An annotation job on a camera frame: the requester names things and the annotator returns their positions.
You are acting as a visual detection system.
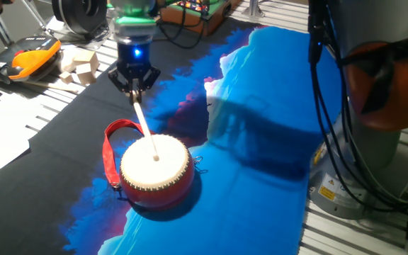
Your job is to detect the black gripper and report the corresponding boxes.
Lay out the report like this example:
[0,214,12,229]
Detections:
[107,41,162,105]

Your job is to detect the pale wooden drumstick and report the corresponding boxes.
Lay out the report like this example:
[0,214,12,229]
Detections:
[131,92,161,163]

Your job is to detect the red drum with white head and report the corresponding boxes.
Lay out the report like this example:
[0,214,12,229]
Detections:
[118,133,196,209]

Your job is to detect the medium pale wooden block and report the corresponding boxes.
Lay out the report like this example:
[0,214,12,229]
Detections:
[75,63,98,86]

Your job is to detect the large pale wooden block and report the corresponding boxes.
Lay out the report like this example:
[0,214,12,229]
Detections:
[72,50,100,70]

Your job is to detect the small pale wooden block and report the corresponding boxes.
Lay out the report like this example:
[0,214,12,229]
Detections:
[59,71,75,85]

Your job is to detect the white rounded object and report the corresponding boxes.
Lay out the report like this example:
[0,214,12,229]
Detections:
[57,45,81,74]

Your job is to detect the thin wooden stick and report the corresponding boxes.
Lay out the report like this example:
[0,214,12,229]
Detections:
[23,80,80,95]

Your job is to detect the black round fan housing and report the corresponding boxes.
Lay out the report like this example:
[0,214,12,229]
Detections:
[44,0,120,50]

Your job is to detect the miniature pool table toy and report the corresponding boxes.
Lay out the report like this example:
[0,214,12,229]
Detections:
[158,0,242,37]

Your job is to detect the orange and black teach pendant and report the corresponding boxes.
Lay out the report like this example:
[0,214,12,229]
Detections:
[0,35,62,85]

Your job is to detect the silver metal rod device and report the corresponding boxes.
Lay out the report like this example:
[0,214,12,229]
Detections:
[19,0,48,32]

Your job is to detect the blue and black printed cloth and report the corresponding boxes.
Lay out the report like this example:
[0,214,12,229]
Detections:
[0,16,349,255]

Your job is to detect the red fabric drum strap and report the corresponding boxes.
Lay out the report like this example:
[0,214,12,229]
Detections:
[101,118,157,189]

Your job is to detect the small metal wire ring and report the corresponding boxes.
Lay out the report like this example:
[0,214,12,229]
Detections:
[192,155,209,175]

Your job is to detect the silver metal post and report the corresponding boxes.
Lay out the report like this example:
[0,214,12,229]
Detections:
[242,0,266,19]

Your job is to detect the black cable with plug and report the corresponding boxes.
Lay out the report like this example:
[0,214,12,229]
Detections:
[156,0,408,215]

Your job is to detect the thin black cable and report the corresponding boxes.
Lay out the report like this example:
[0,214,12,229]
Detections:
[326,21,408,213]

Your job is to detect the black strap tie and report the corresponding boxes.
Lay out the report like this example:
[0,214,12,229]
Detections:
[337,33,408,115]

